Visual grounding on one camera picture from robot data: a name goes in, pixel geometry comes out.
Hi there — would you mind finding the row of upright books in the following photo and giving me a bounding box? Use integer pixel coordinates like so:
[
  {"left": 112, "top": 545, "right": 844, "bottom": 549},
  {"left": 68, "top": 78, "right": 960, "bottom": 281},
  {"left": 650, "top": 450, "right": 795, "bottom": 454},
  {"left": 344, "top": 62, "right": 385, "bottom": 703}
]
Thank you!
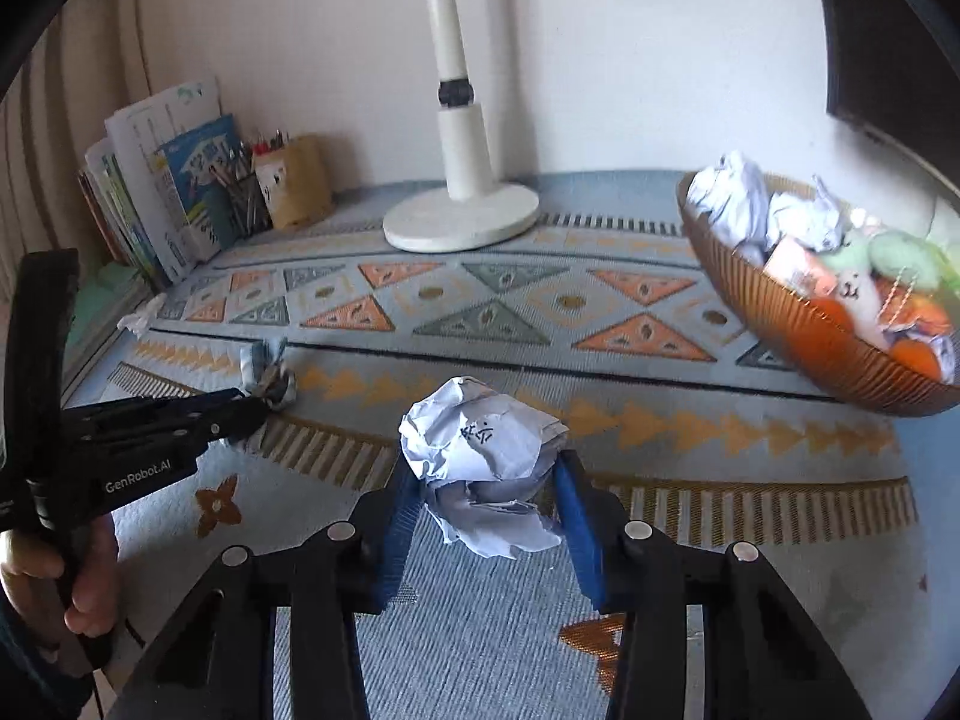
[{"left": 75, "top": 75, "right": 245, "bottom": 286}]

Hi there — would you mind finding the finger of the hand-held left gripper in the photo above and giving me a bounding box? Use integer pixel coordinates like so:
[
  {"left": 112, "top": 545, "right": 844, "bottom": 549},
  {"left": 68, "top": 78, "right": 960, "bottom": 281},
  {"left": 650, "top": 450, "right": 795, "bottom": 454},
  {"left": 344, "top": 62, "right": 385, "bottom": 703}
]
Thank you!
[
  {"left": 64, "top": 388, "right": 263, "bottom": 432},
  {"left": 75, "top": 409, "right": 271, "bottom": 466}
]

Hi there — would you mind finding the person's left forearm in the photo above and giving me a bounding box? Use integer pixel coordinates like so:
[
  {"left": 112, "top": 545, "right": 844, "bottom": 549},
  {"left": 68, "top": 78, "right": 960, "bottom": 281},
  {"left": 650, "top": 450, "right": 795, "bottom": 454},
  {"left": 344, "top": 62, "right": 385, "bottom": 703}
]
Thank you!
[{"left": 0, "top": 600, "right": 98, "bottom": 720}]

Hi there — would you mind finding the bunch of pencils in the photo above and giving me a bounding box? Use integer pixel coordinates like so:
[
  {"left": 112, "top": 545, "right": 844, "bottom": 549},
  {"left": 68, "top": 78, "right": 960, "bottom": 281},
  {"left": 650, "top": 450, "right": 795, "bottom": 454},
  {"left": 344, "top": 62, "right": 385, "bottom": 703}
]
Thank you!
[{"left": 206, "top": 139, "right": 254, "bottom": 192}]

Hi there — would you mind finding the green plush toy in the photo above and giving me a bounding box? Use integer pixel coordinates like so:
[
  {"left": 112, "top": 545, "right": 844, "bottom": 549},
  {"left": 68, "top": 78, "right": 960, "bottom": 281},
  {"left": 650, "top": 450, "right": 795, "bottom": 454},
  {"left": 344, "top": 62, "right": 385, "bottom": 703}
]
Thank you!
[{"left": 862, "top": 231, "right": 942, "bottom": 290}]

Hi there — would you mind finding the beige curtain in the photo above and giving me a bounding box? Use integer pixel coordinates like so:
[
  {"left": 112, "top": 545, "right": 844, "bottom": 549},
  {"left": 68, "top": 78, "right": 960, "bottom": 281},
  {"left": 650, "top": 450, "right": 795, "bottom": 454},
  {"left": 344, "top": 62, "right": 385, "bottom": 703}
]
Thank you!
[{"left": 0, "top": 0, "right": 143, "bottom": 301}]

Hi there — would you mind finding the stack of flat green books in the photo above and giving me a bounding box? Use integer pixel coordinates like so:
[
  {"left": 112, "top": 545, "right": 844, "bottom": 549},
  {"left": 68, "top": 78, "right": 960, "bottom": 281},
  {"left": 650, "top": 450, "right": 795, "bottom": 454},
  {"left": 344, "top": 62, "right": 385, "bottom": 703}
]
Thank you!
[{"left": 64, "top": 259, "right": 151, "bottom": 383}]

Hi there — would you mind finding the white crumpled tissue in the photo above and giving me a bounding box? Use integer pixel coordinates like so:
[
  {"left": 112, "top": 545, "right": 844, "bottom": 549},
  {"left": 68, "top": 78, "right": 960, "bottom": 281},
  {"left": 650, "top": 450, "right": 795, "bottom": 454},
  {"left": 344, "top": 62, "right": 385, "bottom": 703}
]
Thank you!
[{"left": 118, "top": 296, "right": 167, "bottom": 336}]

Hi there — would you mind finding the gold ribbed glass bowl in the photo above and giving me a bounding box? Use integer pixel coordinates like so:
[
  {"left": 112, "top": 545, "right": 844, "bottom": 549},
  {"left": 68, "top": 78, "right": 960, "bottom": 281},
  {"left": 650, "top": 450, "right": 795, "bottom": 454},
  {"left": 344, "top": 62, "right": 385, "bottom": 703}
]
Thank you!
[{"left": 676, "top": 169, "right": 960, "bottom": 417}]

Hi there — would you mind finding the white desk lamp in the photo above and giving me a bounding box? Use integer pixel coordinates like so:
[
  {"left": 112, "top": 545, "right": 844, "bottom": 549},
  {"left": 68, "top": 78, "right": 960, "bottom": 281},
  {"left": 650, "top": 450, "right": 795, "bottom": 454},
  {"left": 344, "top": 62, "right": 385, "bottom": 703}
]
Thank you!
[{"left": 382, "top": 0, "right": 541, "bottom": 254}]

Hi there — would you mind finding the white plush toy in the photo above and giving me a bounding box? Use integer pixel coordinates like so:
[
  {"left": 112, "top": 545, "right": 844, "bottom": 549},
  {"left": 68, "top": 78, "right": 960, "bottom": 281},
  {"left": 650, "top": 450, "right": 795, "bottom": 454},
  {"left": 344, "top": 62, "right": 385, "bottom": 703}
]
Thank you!
[{"left": 821, "top": 251, "right": 886, "bottom": 350}]

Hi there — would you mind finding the person's left hand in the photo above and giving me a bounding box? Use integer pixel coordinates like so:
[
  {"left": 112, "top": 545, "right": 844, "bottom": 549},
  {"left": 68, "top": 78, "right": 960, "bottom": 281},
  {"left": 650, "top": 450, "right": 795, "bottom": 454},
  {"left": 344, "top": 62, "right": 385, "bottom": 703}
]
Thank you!
[{"left": 0, "top": 514, "right": 121, "bottom": 638}]

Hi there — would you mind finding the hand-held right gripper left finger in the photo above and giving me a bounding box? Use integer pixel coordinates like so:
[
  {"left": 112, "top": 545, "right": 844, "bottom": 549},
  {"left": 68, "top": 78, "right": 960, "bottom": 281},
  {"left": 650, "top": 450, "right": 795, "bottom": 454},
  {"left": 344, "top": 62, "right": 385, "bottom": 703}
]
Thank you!
[{"left": 112, "top": 465, "right": 421, "bottom": 720}]

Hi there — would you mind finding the orange snack packet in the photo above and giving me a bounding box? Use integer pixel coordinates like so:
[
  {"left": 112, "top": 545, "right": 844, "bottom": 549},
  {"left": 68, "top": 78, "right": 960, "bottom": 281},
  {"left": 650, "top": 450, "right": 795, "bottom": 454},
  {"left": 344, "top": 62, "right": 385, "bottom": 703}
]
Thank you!
[{"left": 896, "top": 291, "right": 953, "bottom": 338}]

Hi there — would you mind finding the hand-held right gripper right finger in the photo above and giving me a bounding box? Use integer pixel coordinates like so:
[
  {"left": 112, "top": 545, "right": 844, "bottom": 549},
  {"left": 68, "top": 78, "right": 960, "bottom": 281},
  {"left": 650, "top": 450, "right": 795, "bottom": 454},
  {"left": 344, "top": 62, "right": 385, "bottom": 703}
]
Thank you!
[{"left": 553, "top": 450, "right": 875, "bottom": 720}]

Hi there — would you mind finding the grey printed paper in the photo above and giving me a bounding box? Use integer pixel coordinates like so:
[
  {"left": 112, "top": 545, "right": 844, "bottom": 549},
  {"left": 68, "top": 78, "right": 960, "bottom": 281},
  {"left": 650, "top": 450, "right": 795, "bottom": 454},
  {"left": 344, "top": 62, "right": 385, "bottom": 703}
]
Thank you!
[{"left": 238, "top": 340, "right": 299, "bottom": 412}]

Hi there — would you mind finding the yellow pen holder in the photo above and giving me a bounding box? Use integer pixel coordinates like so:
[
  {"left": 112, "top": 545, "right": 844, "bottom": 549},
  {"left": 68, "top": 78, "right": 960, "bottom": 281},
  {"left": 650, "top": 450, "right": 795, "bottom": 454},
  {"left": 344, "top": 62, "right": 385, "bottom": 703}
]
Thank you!
[{"left": 253, "top": 133, "right": 335, "bottom": 231}]

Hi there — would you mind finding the patterned table mat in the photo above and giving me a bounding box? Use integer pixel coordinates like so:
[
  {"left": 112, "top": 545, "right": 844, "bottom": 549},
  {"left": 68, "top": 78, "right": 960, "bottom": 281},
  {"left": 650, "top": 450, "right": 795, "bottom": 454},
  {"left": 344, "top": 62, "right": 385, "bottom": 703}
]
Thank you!
[{"left": 64, "top": 169, "right": 960, "bottom": 720}]

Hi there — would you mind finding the black mesh pencil cup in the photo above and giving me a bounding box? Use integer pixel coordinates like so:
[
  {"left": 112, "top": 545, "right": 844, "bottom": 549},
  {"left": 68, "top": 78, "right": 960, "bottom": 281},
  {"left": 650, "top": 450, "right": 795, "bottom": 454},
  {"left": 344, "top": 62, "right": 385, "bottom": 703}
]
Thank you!
[{"left": 217, "top": 172, "right": 272, "bottom": 239}]

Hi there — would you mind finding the dark monitor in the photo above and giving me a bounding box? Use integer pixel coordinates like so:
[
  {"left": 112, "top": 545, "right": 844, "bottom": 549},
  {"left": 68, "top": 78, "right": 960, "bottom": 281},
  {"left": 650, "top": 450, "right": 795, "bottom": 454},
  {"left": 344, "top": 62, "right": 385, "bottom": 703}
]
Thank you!
[{"left": 814, "top": 0, "right": 960, "bottom": 196}]

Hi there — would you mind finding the orange cardboard box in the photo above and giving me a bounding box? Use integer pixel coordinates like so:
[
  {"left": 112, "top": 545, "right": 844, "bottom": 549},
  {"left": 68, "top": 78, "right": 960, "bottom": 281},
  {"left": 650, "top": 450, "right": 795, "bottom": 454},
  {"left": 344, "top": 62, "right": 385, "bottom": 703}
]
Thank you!
[{"left": 765, "top": 236, "right": 833, "bottom": 295}]

